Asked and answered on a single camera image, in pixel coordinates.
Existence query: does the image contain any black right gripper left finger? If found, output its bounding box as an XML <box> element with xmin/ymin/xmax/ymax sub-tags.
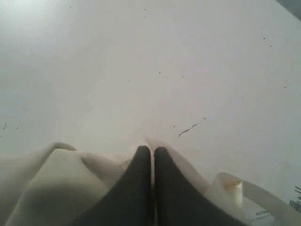
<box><xmin>70</xmin><ymin>146</ymin><xmax>153</xmax><ymax>226</ymax></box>

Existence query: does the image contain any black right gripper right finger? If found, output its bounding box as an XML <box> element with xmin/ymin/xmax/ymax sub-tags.
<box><xmin>154</xmin><ymin>147</ymin><xmax>245</xmax><ymax>226</ymax></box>

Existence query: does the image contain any beige duffel bag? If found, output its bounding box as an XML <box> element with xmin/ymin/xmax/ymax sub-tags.
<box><xmin>0</xmin><ymin>135</ymin><xmax>292</xmax><ymax>226</ymax></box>

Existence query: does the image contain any white paper label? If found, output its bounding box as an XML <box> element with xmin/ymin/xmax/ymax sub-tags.
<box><xmin>247</xmin><ymin>186</ymin><xmax>301</xmax><ymax>226</ymax></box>

